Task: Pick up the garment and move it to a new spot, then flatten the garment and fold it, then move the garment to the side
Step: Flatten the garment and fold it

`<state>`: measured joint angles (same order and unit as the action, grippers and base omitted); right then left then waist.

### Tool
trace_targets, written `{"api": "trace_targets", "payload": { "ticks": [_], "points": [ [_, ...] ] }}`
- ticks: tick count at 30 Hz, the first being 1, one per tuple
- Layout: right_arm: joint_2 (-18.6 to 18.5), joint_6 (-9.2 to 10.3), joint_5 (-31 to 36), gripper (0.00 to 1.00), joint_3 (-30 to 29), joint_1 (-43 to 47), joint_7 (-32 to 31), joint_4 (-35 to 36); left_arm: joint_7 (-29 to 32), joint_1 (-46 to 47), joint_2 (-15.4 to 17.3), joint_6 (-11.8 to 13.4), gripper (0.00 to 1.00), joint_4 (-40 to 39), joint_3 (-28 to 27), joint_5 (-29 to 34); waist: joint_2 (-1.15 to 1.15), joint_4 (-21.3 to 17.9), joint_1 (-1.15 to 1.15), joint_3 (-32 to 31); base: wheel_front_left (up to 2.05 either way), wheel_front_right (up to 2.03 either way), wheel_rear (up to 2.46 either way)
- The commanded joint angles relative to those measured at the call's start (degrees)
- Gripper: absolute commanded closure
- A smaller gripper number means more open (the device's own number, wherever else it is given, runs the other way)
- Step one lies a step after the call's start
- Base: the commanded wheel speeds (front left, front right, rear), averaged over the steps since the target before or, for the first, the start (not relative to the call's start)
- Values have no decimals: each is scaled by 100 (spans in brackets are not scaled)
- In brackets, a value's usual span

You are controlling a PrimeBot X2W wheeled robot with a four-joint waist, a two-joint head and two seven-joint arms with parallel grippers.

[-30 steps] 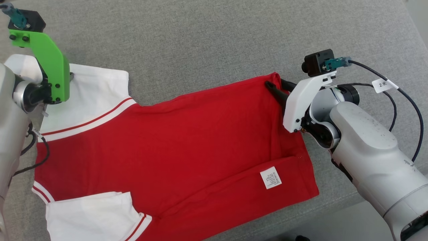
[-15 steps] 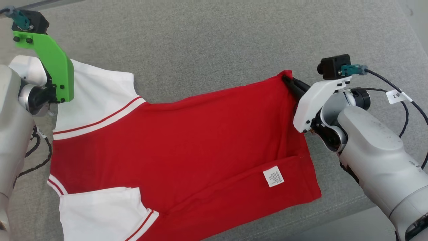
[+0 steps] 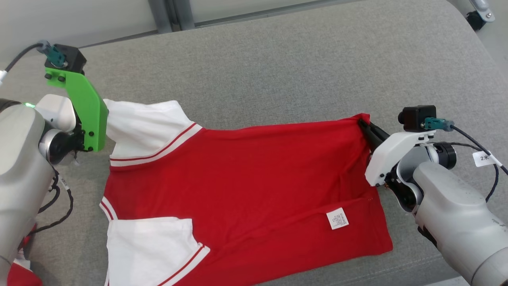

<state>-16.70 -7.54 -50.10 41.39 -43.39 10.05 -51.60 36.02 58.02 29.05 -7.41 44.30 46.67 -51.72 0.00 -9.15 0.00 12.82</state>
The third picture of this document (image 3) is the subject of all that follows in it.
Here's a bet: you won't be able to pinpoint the grey partition post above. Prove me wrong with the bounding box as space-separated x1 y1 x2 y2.
148 0 173 34
166 0 196 31

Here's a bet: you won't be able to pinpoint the black camera cable teal plug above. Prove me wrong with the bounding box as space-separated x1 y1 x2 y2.
424 117 508 175
0 40 67 82

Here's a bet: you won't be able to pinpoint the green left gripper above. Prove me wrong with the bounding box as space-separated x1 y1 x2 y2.
44 68 109 153

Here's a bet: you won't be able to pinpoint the red t-shirt white sleeves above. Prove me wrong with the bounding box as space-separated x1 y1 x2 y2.
99 99 394 286

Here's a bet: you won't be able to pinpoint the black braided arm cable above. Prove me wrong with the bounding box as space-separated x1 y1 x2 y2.
34 167 75 235

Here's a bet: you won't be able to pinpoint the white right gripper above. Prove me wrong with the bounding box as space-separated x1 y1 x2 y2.
358 118 436 188

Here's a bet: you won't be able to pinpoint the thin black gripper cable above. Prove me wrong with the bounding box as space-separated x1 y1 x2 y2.
435 141 500 203

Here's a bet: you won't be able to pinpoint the red shorts white stripe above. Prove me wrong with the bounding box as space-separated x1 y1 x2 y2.
7 224 43 286

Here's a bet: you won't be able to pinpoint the grey partition base rail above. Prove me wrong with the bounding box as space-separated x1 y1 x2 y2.
194 0 358 28
79 29 159 49

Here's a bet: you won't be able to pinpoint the black caster wheel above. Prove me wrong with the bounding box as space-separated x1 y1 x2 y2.
466 0 496 31

